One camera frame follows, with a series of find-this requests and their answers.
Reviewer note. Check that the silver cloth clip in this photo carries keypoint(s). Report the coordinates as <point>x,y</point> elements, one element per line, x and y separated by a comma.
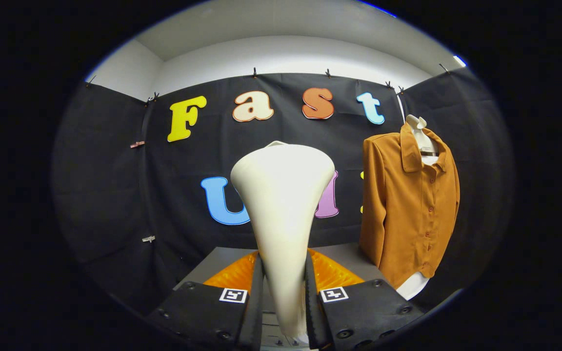
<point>148,239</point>

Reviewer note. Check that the orange button-up shirt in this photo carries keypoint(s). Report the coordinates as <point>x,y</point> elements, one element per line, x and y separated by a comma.
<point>417,209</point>

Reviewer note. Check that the white round object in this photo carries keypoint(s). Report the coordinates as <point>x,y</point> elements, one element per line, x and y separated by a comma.
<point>413,287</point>

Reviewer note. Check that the row of black clips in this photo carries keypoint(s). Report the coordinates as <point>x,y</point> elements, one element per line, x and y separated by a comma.
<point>254,73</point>

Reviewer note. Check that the black backdrop cloth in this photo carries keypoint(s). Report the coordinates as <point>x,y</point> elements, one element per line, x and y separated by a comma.
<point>115,195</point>

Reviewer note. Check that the red cloth clip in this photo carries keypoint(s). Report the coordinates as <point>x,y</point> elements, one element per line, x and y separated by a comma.
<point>137,144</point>

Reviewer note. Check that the white clothes hanger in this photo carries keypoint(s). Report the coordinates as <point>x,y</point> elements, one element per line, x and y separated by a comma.
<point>420,139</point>

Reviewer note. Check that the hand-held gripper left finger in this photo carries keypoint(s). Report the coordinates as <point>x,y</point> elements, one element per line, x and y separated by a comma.
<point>251,317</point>

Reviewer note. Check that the small ceiling light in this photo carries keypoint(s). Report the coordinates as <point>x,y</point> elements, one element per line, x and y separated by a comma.
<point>459,61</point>

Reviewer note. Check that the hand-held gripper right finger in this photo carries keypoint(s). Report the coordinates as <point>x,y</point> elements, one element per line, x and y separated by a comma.
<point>312,317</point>

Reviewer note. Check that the grey cabinet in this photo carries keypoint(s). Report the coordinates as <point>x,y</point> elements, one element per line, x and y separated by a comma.
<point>339,258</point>

